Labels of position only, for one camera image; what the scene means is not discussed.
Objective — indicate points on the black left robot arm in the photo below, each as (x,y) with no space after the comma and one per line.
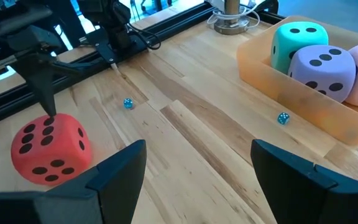
(113,18)

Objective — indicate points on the large red foam die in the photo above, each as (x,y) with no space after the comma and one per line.
(51,152)

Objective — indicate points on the small teal die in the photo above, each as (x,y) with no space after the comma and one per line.
(128,103)
(283,118)

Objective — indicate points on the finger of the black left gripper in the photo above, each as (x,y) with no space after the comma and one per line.
(42,81)

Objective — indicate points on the white mushroom table lamp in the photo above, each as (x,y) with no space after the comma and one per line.
(232,21)

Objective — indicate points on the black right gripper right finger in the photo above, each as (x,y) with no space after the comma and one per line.
(306,199)

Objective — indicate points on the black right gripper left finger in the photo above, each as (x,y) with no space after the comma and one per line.
(73,205)

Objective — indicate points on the orange translucent plastic bin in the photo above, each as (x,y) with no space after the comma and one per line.
(315,115)

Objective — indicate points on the large purple foam die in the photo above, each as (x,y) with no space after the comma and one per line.
(325,74)

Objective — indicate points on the black aluminium table frame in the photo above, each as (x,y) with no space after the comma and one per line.
(172,28)

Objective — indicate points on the large green foam die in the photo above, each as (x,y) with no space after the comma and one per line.
(291,40)

